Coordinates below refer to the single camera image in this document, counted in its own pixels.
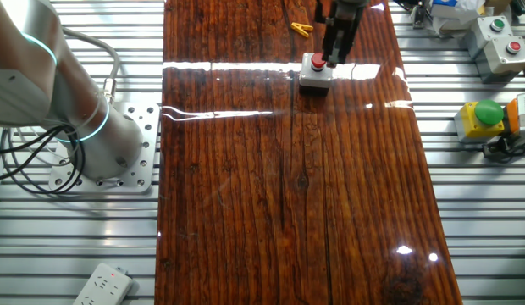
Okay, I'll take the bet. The grey box red mushroom button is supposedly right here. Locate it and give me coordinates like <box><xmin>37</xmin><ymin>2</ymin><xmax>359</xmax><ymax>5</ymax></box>
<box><xmin>298</xmin><ymin>52</ymin><xmax>334</xmax><ymax>97</ymax></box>

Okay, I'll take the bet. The orange white device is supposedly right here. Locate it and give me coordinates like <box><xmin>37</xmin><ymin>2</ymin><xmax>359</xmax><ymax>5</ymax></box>
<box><xmin>505</xmin><ymin>91</ymin><xmax>525</xmax><ymax>137</ymax></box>

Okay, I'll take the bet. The grey cable with metal plug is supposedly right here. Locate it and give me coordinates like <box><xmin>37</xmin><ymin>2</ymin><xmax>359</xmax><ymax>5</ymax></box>
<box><xmin>61</xmin><ymin>25</ymin><xmax>121</xmax><ymax>105</ymax></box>

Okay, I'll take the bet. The white crumpled plastic bag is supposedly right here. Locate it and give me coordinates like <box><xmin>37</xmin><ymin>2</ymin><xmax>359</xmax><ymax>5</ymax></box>
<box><xmin>455</xmin><ymin>0</ymin><xmax>486</xmax><ymax>16</ymax></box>

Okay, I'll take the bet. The grey box red flat button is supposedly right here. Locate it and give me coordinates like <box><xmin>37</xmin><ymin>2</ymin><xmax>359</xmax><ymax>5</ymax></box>
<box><xmin>475</xmin><ymin>36</ymin><xmax>525</xmax><ymax>85</ymax></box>

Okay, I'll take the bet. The yellow clothespin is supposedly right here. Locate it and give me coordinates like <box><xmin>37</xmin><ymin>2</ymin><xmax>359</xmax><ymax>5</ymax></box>
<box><xmin>290</xmin><ymin>22</ymin><xmax>314</xmax><ymax>39</ymax></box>

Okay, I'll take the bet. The grey box green flat button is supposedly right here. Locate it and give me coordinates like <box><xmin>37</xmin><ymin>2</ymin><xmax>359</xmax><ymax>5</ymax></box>
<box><xmin>463</xmin><ymin>15</ymin><xmax>514</xmax><ymax>58</ymax></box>

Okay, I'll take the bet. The cardboard box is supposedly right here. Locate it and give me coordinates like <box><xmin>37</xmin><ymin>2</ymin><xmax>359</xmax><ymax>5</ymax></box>
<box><xmin>484</xmin><ymin>0</ymin><xmax>513</xmax><ymax>16</ymax></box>

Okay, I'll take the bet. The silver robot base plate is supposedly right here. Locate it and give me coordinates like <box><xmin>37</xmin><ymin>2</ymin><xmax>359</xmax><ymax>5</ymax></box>
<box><xmin>48</xmin><ymin>101</ymin><xmax>161</xmax><ymax>195</ymax></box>

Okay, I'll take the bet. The black clamp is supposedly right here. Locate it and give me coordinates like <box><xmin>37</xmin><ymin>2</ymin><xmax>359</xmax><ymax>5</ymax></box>
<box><xmin>482</xmin><ymin>135</ymin><xmax>525</xmax><ymax>164</ymax></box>

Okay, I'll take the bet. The yellow box green mushroom button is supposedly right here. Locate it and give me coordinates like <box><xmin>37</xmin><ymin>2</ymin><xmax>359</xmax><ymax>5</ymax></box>
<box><xmin>453</xmin><ymin>99</ymin><xmax>507</xmax><ymax>144</ymax></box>

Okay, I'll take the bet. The white power strip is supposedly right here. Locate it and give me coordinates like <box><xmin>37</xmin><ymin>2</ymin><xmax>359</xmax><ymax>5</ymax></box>
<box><xmin>72</xmin><ymin>263</ymin><xmax>135</xmax><ymax>305</ymax></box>

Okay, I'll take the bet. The wood grain board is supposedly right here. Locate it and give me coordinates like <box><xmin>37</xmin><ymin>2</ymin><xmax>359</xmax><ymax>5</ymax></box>
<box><xmin>154</xmin><ymin>0</ymin><xmax>463</xmax><ymax>305</ymax></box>

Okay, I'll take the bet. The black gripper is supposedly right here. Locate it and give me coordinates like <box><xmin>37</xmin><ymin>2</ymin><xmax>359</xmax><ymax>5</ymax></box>
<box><xmin>321</xmin><ymin>3</ymin><xmax>368</xmax><ymax>69</ymax></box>

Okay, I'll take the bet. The black cable bundle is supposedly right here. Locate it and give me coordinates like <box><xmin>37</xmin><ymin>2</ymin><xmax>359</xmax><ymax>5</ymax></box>
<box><xmin>0</xmin><ymin>125</ymin><xmax>86</xmax><ymax>196</ymax></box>

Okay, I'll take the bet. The metal bracket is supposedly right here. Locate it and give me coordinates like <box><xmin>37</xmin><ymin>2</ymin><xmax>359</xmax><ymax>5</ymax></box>
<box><xmin>410</xmin><ymin>0</ymin><xmax>428</xmax><ymax>30</ymax></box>

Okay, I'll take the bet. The blue white small box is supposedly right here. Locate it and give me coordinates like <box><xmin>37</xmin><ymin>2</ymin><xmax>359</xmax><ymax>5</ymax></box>
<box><xmin>429</xmin><ymin>0</ymin><xmax>458</xmax><ymax>19</ymax></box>

